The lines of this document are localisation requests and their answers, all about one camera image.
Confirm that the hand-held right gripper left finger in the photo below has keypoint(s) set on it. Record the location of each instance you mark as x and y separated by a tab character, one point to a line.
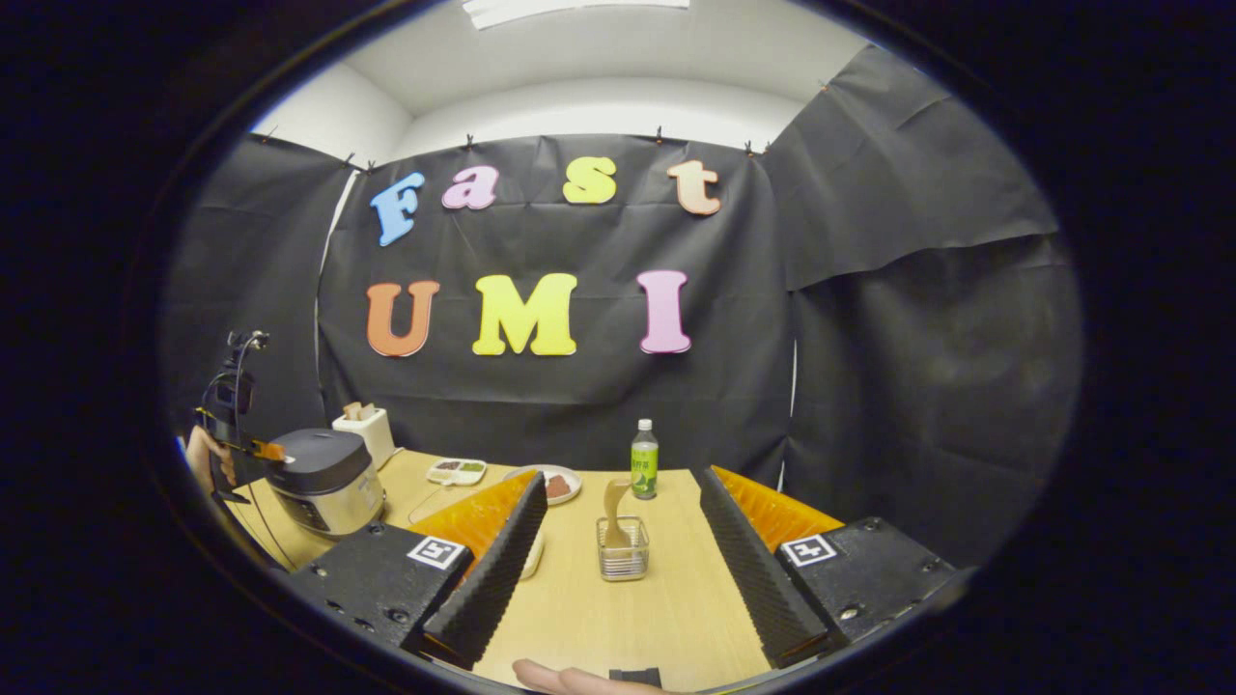
497	579

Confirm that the large ceiling light panel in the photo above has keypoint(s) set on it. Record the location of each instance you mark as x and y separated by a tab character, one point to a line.
579	10

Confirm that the wooden spoon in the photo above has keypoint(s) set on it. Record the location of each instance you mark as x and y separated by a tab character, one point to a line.
614	502

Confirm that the white divided condiment dish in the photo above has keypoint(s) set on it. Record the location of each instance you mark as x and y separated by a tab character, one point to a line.
456	471

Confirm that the glass bowl of rice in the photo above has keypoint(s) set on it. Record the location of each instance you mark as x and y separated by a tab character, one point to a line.
534	555

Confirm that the white round plate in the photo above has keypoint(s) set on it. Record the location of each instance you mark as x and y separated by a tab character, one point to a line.
570	475

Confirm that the dark grey rice cooker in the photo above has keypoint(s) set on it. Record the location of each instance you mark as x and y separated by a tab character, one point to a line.
323	483

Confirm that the brown meat piece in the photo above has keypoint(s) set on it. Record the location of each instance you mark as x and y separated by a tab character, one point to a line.
558	486

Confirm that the white toaster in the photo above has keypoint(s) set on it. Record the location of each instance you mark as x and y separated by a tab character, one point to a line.
372	439

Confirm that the green drink bottle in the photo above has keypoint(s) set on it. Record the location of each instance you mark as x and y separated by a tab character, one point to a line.
644	468

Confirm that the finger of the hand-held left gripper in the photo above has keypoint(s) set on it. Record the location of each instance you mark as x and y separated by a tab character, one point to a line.
270	451

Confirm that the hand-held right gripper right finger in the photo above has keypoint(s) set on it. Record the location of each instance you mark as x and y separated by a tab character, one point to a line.
748	569

